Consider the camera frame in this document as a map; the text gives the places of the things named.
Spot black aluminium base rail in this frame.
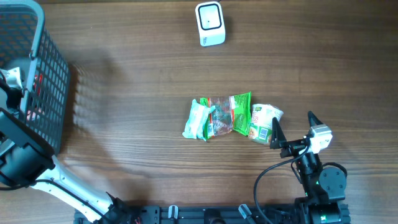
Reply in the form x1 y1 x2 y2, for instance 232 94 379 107
73 203 351 224

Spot white teal tissue pack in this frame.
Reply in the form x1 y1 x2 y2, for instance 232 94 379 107
182 99 215 141

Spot white barcode scanner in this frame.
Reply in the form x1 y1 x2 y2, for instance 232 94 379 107
195 1 226 47

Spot grey plastic mesh basket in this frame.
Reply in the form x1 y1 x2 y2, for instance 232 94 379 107
1 1 71 152

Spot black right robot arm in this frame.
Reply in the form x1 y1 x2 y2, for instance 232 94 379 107
270 111 351 224

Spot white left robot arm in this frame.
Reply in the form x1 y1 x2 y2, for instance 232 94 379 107
1 79 132 223

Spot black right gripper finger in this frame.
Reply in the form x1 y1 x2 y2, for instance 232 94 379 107
270 117 287 149
308 111 323 127

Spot red stick sachet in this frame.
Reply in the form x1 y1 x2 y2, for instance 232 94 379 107
30 73 43 120

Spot green snack bag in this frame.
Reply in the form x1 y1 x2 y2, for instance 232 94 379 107
200 92 251 139

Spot instant noodle cup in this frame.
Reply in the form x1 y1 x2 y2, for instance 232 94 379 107
248 104 284 144

